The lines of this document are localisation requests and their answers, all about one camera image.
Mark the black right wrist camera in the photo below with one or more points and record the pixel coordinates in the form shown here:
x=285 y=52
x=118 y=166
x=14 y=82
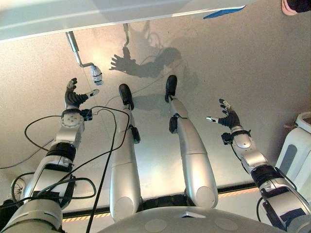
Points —
x=227 y=138

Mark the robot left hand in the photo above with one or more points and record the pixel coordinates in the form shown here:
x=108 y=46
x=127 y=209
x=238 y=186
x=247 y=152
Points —
x=71 y=99

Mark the silver bed crank white grip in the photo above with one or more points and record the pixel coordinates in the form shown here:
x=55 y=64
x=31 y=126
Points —
x=96 y=74

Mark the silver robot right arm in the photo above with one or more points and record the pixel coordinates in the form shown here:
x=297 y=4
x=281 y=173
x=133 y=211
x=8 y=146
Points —
x=279 y=201

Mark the dark robot right foot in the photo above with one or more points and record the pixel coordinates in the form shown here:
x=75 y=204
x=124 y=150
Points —
x=171 y=85

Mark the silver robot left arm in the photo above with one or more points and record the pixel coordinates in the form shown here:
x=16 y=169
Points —
x=48 y=179

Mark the silver robot right leg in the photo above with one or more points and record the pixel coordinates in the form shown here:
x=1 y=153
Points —
x=196 y=160

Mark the silver robot left leg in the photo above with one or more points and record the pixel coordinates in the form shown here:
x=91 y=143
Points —
x=125 y=174

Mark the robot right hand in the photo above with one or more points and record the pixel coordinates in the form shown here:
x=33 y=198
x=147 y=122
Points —
x=230 y=119

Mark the person's foot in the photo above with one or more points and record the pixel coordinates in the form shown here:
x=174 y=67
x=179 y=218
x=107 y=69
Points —
x=295 y=6

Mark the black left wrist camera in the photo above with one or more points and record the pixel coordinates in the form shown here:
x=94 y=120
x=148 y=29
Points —
x=87 y=114

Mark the blue label on bed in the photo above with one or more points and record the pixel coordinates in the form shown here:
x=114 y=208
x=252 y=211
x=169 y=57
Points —
x=222 y=12

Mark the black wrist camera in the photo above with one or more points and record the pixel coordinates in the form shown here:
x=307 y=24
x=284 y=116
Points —
x=227 y=138
x=87 y=114

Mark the white plastic bin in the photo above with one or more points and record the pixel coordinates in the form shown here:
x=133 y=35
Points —
x=295 y=155

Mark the silver robot leg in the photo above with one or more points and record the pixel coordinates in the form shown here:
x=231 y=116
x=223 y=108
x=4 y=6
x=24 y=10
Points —
x=196 y=160
x=125 y=174

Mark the silver robot torso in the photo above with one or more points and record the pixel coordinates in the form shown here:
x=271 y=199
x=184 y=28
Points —
x=187 y=222

